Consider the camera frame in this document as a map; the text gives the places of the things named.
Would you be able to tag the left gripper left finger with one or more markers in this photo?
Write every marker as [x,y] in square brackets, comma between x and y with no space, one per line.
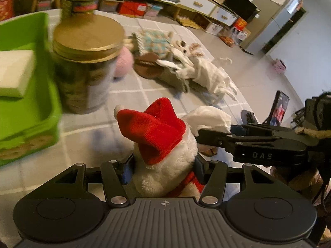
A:
[115,175]

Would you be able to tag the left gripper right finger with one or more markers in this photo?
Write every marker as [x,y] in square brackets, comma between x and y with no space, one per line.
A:
[212,175]

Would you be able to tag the santa plush toy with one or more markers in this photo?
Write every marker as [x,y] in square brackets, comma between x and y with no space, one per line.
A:
[164,150]

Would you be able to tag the white rabbit plush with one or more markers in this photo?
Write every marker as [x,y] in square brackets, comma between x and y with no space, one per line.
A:
[206,72]

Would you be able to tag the brown round plush cushion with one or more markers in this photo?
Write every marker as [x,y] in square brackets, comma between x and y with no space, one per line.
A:
[146,66]

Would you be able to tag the doll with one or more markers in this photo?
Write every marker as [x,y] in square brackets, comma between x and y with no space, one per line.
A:
[149,41]

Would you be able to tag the white foam block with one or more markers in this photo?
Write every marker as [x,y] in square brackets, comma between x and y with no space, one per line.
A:
[17,67]

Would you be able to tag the green plastic bin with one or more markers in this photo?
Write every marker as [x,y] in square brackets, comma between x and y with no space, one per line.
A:
[30,124]

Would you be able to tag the pink plush ball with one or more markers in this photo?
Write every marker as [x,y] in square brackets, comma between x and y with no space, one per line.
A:
[124,63]

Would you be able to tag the red box under cabinet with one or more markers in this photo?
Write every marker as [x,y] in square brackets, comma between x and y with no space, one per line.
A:
[132,9]

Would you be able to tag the green tin can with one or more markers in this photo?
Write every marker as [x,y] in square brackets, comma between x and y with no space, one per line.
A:
[78,7]

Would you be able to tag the red cylindrical bucket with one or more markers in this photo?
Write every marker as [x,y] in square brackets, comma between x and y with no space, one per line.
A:
[6,9]

